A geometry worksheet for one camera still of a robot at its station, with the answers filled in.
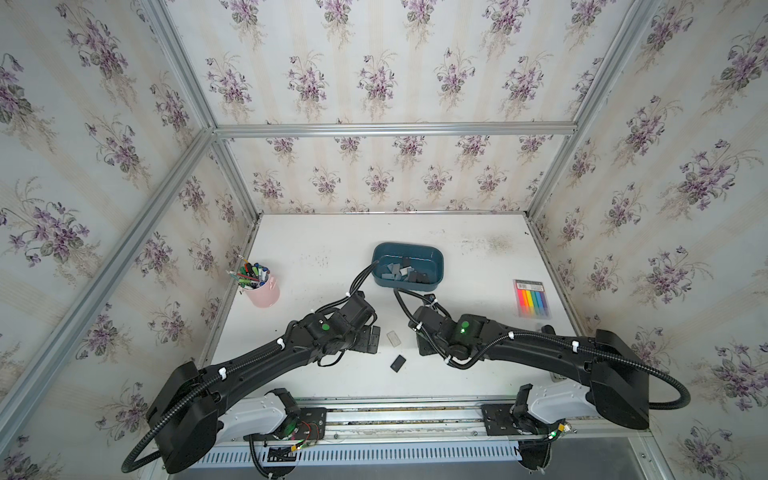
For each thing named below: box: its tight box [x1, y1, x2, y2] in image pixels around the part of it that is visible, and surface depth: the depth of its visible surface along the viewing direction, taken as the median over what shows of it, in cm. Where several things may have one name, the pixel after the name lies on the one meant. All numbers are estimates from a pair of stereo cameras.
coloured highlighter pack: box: [513, 279, 552, 320], surface depth 97 cm
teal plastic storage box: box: [372, 242, 445, 292], surface depth 103 cm
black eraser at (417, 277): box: [408, 270, 430, 284], surface depth 100 cm
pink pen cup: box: [226, 259, 280, 309], surface depth 91 cm
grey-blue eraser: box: [382, 263, 402, 280], surface depth 103 cm
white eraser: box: [386, 330, 402, 348], surface depth 90 cm
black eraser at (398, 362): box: [390, 354, 407, 373], surface depth 85 cm
